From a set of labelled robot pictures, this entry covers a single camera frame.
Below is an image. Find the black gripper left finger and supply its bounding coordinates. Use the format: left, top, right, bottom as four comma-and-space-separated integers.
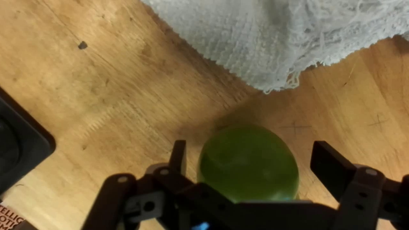
81, 139, 256, 230

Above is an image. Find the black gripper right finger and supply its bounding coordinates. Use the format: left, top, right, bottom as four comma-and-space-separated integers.
309, 139, 409, 230

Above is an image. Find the green avocado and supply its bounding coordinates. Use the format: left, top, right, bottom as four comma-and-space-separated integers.
196, 124, 300, 204

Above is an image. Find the white cloth rag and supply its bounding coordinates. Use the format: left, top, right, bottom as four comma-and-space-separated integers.
139, 0, 409, 95

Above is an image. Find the black pole stand with base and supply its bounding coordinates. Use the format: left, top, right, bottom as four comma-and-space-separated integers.
0, 87, 57, 196

